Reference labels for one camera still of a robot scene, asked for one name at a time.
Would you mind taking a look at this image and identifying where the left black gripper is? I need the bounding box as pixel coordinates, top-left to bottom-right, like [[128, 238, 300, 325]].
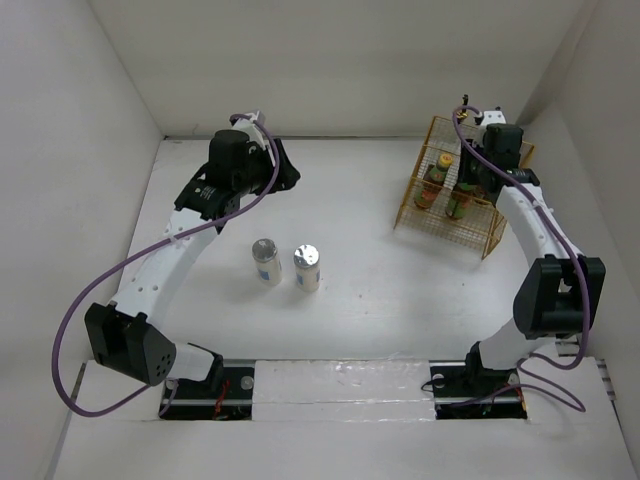
[[234, 139, 299, 197]]

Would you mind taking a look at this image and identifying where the yellow cap sauce bottle front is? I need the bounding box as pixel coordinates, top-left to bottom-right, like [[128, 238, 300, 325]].
[[445, 182, 475, 220]]

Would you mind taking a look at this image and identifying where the yellow cap sauce bottle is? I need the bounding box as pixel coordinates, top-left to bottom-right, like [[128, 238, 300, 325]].
[[414, 153, 454, 210], [445, 182, 475, 220]]

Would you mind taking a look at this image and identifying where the dark sauce glass bottle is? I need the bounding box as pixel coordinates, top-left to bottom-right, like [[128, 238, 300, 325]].
[[456, 94, 469, 124]]

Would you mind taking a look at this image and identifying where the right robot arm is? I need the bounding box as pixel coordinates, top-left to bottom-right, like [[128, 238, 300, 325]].
[[458, 123, 606, 402]]

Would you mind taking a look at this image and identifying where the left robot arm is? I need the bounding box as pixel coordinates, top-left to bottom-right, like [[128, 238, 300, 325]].
[[85, 128, 300, 397]]

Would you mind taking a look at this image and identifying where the silver lid shaker left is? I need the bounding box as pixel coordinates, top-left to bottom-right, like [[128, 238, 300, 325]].
[[251, 238, 282, 286]]

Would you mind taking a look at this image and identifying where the silver lid shaker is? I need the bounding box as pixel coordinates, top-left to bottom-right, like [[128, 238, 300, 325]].
[[293, 244, 320, 292], [251, 238, 282, 286]]

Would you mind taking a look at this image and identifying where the silver lid shaker right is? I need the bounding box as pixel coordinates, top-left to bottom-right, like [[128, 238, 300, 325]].
[[293, 244, 320, 292]]

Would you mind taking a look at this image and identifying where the yellow wire rack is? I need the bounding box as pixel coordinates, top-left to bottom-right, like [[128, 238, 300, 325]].
[[396, 114, 535, 257]]

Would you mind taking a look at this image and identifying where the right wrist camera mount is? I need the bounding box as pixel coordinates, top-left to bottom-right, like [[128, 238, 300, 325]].
[[474, 109, 507, 146]]

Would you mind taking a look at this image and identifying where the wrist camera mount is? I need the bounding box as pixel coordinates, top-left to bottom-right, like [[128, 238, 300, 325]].
[[474, 109, 507, 146], [229, 110, 265, 147]]

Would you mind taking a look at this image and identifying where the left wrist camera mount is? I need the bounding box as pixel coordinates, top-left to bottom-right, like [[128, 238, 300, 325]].
[[229, 110, 265, 147]]

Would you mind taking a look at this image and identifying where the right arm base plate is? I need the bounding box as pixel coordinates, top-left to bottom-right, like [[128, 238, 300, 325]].
[[421, 361, 527, 420]]

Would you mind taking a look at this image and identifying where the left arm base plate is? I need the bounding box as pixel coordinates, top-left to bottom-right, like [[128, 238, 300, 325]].
[[159, 362, 255, 421]]

